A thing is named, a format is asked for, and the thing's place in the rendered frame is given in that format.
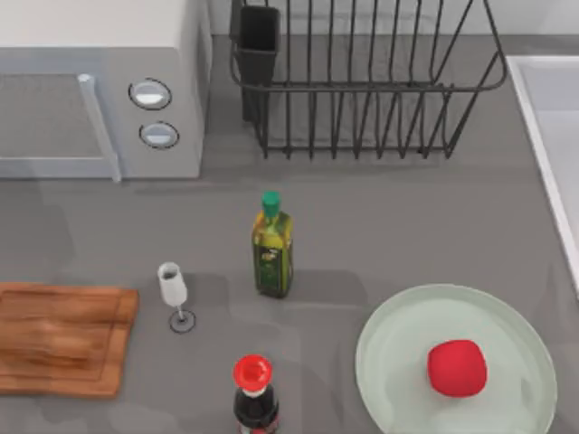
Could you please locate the microwave door handle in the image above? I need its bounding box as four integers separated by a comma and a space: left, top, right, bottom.
76, 73, 123, 184

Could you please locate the pale green plate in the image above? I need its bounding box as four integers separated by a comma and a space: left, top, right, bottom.
354, 283, 558, 434

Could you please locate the pale microwave oven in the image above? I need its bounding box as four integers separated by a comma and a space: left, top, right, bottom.
0, 0, 214, 182

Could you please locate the white wine glass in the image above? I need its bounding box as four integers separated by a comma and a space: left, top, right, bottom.
157, 260, 197, 335

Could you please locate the black wire dish rack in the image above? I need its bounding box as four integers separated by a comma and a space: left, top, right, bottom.
229, 0, 508, 161

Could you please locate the red apple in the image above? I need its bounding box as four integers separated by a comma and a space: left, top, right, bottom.
426, 339, 489, 399

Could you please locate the small microwave knob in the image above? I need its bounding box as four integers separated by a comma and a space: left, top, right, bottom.
138, 120, 181, 150

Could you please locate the wooden cutting board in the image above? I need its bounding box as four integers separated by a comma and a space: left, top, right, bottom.
0, 282, 140, 399

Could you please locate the black cutlery holder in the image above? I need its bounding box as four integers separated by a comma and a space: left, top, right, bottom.
230, 0, 282, 122

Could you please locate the dark bottle with red cap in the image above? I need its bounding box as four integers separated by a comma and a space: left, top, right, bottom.
232, 354, 280, 434

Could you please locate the green oil bottle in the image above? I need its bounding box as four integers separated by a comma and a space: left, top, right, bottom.
251, 190, 294, 300

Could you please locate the large microwave knob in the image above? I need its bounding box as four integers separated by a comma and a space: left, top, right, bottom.
128, 77, 173, 111

